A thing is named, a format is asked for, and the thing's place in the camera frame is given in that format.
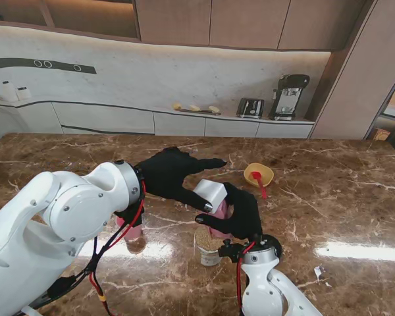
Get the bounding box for short white bottle black cap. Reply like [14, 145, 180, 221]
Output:
[15, 86, 32, 101]

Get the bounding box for black espresso machine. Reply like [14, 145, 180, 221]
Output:
[268, 73, 310, 122]

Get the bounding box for clear airtight container white lid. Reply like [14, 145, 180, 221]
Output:
[207, 199, 236, 240]

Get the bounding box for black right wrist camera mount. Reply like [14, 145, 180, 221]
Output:
[217, 239, 247, 263]

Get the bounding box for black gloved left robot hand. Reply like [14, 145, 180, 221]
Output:
[134, 147, 228, 212]

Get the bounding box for yellow plastic bowl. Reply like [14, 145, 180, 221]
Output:
[243, 162, 275, 188]

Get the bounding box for red black right arm cables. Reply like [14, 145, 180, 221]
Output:
[236, 242, 257, 313]

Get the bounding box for brown wooden wall cabinets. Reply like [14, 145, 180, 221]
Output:
[0, 0, 376, 52]

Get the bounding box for red black left arm cables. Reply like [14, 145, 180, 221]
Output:
[29, 179, 148, 316]

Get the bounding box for brown tall cabinet panel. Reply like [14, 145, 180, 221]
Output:
[309, 0, 395, 141]

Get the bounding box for pink plastic measuring cup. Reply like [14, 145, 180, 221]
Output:
[116, 215, 142, 244]

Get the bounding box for clear grain jar with label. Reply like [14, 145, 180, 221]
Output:
[193, 227, 223, 267]

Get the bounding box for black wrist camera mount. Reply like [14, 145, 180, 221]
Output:
[217, 239, 247, 263]
[117, 200, 145, 230]

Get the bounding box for orange printed box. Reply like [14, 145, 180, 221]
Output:
[372, 127, 391, 142]

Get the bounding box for red plastic scoop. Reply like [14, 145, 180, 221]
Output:
[251, 171, 268, 199]

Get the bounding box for red black arm cables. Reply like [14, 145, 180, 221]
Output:
[29, 179, 148, 316]
[236, 242, 257, 313]

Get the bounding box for dark serving board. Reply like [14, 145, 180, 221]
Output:
[178, 108, 222, 117]

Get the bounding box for black round jar lid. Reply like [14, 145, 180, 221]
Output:
[256, 234, 284, 259]

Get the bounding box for white square container lid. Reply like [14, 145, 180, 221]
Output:
[193, 178, 227, 207]

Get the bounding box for black wall panel with rings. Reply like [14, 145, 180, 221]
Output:
[0, 57, 96, 76]

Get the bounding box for tall white bottle black cap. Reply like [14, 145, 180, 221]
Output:
[1, 80, 16, 102]

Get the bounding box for white counter with drawers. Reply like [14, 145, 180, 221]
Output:
[0, 97, 317, 139]

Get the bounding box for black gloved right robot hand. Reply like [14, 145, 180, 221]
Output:
[196, 182, 263, 242]

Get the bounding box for black silver toaster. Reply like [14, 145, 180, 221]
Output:
[236, 97, 265, 119]

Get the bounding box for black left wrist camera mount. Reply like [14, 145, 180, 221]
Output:
[117, 200, 145, 230]

